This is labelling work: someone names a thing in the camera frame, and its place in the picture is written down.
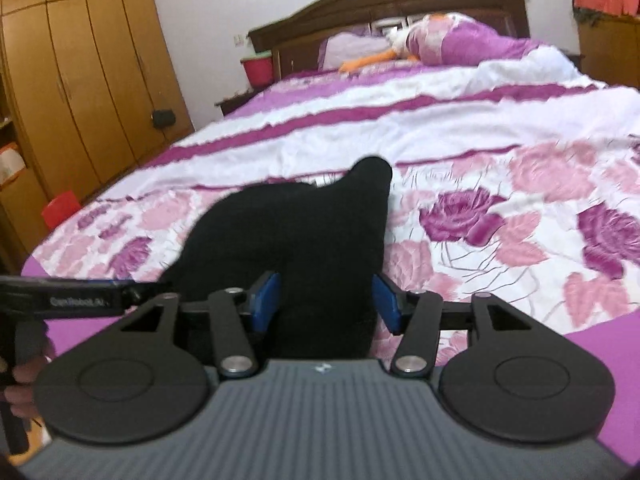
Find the purple floral bed blanket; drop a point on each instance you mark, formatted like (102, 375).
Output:
(475, 125)

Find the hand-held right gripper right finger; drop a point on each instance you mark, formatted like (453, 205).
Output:
(387, 305)

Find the white orange plush toy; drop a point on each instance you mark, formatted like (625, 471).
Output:
(385, 55)

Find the person's left hand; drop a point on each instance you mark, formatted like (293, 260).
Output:
(22, 385)

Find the dark wooden headboard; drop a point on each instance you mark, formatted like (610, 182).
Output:
(380, 5)

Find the white wall socket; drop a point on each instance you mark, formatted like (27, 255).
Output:
(240, 38)

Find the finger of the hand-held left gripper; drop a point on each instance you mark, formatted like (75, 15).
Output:
(147, 291)

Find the dark green cloth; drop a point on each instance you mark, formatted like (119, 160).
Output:
(590, 16)

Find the dark wooden nightstand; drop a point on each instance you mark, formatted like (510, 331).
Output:
(574, 55)
(235, 102)

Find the wooden cabinet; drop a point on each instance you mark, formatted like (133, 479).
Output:
(610, 50)

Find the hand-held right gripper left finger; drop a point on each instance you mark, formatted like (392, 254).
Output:
(261, 305)

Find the orange box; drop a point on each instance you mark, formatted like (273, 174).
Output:
(11, 162)

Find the light purple pillow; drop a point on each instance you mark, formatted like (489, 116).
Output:
(350, 47)

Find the red bucket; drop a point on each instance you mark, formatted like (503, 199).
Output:
(257, 69)

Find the black power adapter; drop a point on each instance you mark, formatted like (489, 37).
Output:
(163, 119)

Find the black garment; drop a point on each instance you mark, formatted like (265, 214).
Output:
(300, 230)

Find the wooden wardrobe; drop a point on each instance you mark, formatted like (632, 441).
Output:
(85, 70)

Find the folded purple floral quilt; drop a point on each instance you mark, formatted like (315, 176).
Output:
(465, 40)

